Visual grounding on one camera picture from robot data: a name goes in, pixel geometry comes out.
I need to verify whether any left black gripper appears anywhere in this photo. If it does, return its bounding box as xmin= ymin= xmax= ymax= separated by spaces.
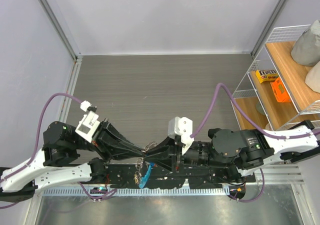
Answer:
xmin=73 ymin=117 xmax=147 ymax=164

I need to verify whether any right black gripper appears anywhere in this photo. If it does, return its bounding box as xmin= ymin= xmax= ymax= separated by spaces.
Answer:
xmin=144 ymin=135 xmax=232 ymax=174

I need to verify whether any large silver keyring with keys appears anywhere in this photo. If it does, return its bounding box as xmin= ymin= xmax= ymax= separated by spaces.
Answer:
xmin=134 ymin=157 xmax=155 ymax=189

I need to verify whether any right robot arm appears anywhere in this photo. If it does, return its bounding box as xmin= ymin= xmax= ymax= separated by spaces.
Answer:
xmin=144 ymin=120 xmax=320 ymax=183

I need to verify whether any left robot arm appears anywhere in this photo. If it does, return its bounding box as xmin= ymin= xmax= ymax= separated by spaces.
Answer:
xmin=0 ymin=121 xmax=145 ymax=204

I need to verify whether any yellow candy bag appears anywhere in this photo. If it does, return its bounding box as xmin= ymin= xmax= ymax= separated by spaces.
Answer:
xmin=255 ymin=69 xmax=279 ymax=84

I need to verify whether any orange candy box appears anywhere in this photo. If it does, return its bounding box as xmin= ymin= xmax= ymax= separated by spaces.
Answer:
xmin=270 ymin=77 xmax=291 ymax=103

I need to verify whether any white rounded object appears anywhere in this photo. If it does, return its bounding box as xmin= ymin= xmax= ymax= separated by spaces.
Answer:
xmin=305 ymin=61 xmax=320 ymax=93

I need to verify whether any grey stone-like object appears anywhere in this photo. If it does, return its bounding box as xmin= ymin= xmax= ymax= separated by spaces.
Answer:
xmin=290 ymin=19 xmax=320 ymax=67

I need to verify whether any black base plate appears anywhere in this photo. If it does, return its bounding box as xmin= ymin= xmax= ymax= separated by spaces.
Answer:
xmin=86 ymin=164 xmax=256 ymax=190

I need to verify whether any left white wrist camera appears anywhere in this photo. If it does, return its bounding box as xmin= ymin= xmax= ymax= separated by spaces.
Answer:
xmin=75 ymin=100 xmax=100 ymax=143

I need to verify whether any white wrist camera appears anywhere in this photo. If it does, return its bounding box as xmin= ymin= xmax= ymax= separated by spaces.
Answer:
xmin=75 ymin=100 xmax=100 ymax=143
xmin=167 ymin=116 xmax=194 ymax=155

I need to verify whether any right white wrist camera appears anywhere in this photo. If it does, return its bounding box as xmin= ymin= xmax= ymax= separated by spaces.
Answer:
xmin=167 ymin=116 xmax=194 ymax=155

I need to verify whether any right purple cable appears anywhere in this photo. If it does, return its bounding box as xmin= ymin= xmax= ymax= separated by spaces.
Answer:
xmin=191 ymin=82 xmax=320 ymax=139

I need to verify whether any white slotted cable duct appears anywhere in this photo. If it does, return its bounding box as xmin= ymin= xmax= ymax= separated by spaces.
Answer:
xmin=43 ymin=186 xmax=230 ymax=197

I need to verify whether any white wire shelf rack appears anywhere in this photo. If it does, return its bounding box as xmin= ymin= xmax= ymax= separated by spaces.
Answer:
xmin=232 ymin=25 xmax=320 ymax=131

